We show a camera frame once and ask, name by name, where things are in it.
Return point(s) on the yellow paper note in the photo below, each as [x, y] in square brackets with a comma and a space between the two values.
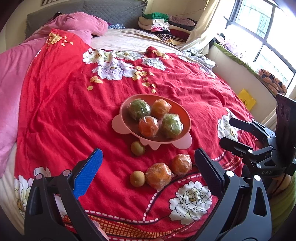
[247, 99]

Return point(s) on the grey quilted headboard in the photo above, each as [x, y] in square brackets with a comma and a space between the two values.
[114, 12]

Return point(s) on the wrapped green fruit back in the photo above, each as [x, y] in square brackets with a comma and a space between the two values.
[138, 108]

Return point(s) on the orange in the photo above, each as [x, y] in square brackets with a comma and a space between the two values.
[159, 108]
[158, 176]
[148, 126]
[181, 164]

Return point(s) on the pink quilt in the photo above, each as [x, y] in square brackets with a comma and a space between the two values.
[13, 92]

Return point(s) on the pink pillow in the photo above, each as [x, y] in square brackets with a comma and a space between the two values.
[78, 22]

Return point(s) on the cream curtain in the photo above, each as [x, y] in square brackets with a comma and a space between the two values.
[211, 22]

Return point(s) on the orange striped cushion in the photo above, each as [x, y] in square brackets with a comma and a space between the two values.
[272, 83]

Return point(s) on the brown longan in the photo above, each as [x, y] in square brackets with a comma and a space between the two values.
[137, 148]
[137, 178]

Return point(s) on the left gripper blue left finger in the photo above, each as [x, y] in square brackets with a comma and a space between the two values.
[86, 172]

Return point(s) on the window with dark frame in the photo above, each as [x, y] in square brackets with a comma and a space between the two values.
[261, 35]

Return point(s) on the green sleeve left forearm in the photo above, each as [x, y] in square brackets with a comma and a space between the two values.
[282, 205]

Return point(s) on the beige bed sheet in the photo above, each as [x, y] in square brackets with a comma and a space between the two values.
[131, 40]

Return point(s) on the crumpled patterned cloth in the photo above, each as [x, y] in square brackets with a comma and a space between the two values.
[200, 58]

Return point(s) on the wrapped green fruit front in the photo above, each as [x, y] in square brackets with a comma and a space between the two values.
[171, 126]

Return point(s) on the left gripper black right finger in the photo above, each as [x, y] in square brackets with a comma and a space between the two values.
[211, 171]

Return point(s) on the wrapped green fruit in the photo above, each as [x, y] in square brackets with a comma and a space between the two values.
[171, 126]
[138, 108]

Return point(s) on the salmon pink fruit bowl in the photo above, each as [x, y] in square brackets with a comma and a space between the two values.
[124, 124]

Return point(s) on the pile of folded clothes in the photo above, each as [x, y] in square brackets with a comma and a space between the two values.
[170, 29]

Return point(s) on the red floral blanket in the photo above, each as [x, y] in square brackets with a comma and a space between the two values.
[177, 211]

